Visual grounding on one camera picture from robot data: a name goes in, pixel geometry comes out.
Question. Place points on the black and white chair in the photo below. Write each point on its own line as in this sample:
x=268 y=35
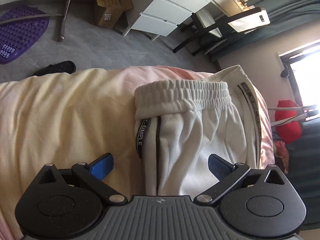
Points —
x=225 y=27

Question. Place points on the purple massage mat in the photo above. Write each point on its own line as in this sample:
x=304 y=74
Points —
x=20 y=35

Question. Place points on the white dressing table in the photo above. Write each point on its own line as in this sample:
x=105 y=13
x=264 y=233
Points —
x=172 y=7

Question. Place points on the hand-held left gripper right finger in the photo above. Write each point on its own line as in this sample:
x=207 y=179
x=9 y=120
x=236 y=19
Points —
x=220 y=167

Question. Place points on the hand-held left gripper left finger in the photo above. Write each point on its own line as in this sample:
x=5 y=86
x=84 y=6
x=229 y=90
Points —
x=101 y=167

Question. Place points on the cream striped sweatpants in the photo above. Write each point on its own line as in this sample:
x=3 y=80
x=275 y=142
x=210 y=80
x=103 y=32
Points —
x=195 y=130

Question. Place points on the black slipper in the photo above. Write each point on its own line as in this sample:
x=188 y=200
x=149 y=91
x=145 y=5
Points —
x=56 y=68

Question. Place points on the chrome tube frame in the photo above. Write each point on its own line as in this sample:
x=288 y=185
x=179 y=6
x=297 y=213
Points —
x=66 y=10

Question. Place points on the cardboard box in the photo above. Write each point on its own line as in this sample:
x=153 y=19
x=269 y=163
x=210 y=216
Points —
x=110 y=5

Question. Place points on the black object on windowsill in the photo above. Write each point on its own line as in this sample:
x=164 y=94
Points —
x=285 y=70

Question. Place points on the bed with pink sheet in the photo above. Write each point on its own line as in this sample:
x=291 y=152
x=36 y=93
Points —
x=62 y=120

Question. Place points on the narrow teal curtain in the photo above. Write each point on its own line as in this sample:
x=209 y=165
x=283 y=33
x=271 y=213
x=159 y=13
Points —
x=282 y=17

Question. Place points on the dark framed window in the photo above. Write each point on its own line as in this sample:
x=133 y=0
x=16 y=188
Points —
x=302 y=75

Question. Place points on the pile of colourful clothes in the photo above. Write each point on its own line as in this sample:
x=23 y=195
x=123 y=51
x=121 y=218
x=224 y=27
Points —
x=281 y=155

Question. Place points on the wide teal curtain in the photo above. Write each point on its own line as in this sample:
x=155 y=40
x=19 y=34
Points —
x=305 y=180

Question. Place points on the red garment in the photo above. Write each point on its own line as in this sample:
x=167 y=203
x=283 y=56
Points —
x=287 y=122

